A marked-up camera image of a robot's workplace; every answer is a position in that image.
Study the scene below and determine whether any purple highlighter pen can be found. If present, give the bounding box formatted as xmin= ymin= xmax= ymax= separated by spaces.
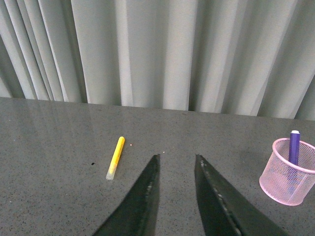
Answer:
xmin=288 ymin=130 xmax=300 ymax=195

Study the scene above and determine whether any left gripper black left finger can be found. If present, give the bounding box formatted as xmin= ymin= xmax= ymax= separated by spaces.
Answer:
xmin=94 ymin=154 xmax=160 ymax=236

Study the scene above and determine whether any pink mesh pen cup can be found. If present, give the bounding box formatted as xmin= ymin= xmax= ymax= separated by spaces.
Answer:
xmin=259 ymin=138 xmax=315 ymax=206

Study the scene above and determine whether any yellow highlighter pen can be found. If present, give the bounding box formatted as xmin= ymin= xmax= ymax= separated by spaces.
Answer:
xmin=106 ymin=136 xmax=125 ymax=180

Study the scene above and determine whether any grey pleated curtain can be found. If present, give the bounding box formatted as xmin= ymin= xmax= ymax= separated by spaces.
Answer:
xmin=0 ymin=0 xmax=315 ymax=120

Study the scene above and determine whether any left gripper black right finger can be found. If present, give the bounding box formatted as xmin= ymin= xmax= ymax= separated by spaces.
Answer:
xmin=194 ymin=154 xmax=288 ymax=236

